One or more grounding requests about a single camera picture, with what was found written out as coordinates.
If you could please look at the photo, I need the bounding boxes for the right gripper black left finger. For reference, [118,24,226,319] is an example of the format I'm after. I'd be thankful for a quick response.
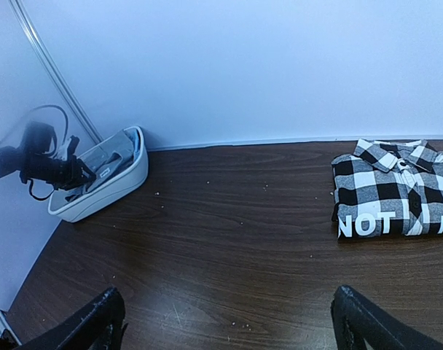
[18,287,126,350]

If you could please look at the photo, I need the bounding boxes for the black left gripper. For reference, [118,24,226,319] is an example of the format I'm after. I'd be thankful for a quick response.
[20,136,96,190]

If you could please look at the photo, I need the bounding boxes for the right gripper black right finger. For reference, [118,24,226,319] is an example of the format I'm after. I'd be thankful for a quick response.
[331,284,443,349]

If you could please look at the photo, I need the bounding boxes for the grey long sleeve shirt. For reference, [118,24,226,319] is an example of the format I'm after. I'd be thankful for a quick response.
[65,128,140,203]

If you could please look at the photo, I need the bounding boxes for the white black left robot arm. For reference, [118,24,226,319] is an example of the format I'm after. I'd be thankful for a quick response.
[0,121,96,190]

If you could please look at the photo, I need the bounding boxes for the white plastic laundry basket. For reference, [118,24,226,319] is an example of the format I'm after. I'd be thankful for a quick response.
[48,126,149,222]

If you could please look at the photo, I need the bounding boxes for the black white plaid folded shirt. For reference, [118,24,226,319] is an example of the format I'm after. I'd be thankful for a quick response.
[332,139,443,238]

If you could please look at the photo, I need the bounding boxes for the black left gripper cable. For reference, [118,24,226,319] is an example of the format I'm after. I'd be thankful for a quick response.
[23,104,70,201]

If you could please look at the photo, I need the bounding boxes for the silver left corner post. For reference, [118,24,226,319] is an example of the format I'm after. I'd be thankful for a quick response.
[8,0,103,144]

